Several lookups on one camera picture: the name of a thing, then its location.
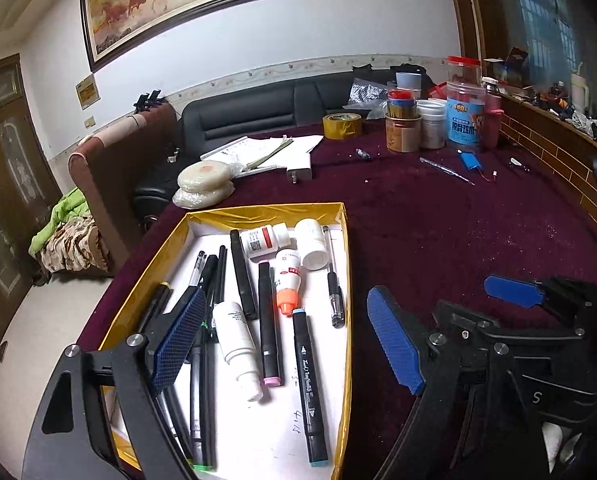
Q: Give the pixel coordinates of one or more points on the white kettle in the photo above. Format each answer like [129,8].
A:
[580,95]

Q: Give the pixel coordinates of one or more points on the framed horse painting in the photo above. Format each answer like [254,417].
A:
[178,0]

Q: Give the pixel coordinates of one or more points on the clear ballpoint pen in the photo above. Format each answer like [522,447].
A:
[200,267]

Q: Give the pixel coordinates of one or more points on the white plastic jar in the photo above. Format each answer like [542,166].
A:
[432,125]

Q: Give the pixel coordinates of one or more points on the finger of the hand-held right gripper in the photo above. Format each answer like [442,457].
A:
[468,319]
[513,290]

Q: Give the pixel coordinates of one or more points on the small wall calendar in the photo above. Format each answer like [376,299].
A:
[88,91]

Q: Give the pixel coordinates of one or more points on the black marker green caps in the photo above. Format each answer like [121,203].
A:
[203,435]

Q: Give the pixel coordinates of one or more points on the white pill bottle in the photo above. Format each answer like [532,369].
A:
[312,245]

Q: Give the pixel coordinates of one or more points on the yellow tape roll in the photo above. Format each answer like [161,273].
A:
[342,127]

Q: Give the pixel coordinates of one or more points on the blue cardboard box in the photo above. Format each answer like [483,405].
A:
[505,70]

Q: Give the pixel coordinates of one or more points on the gold cardboard box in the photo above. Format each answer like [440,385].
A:
[258,435]

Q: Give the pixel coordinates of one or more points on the silver plastic bag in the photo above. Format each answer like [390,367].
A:
[368,95]

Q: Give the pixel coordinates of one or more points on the black leather sofa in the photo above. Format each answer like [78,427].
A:
[258,105]

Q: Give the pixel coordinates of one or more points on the blue battery pack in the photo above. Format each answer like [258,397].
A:
[471,162]

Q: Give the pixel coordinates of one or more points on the wooden brick-pattern cabinet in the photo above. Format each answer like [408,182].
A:
[543,150]

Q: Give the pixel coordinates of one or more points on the pink thermos knit sleeve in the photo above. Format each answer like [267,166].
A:
[492,120]

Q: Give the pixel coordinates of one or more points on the white spray tube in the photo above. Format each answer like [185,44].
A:
[233,335]

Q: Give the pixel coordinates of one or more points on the brown wooden door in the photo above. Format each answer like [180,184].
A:
[8,185]

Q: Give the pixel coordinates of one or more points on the wall outlet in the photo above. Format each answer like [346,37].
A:
[90,122]

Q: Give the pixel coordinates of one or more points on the white papers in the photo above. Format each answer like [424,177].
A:
[263,147]

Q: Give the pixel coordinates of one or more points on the black marker pink caps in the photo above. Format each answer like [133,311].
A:
[269,325]

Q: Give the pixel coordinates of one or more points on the white charger plug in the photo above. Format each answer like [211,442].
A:
[299,167]

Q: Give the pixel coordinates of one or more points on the metal tweezers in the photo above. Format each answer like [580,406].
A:
[446,170]

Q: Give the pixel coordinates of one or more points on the white bottle red label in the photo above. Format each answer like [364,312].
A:
[263,241]

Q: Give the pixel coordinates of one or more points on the white bottle orange cap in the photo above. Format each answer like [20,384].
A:
[287,280]

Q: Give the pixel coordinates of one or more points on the black phone holder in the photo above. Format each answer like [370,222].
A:
[147,101]

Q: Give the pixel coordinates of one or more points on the green blanket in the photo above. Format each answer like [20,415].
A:
[61,212]

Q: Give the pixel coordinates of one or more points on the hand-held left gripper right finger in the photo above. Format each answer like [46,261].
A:
[393,340]

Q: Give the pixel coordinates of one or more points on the small blue clear tube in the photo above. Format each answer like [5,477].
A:
[363,154]

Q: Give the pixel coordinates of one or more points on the brown armchair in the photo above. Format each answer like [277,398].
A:
[108,175]

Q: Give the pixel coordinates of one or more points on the pale blue cup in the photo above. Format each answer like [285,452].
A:
[408,81]

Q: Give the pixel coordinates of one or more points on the black marker teal caps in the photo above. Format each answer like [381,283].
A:
[308,385]

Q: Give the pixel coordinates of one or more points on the clear black gel pen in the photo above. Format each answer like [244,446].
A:
[334,295]

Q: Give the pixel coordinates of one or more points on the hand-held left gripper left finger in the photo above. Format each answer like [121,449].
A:
[178,340]

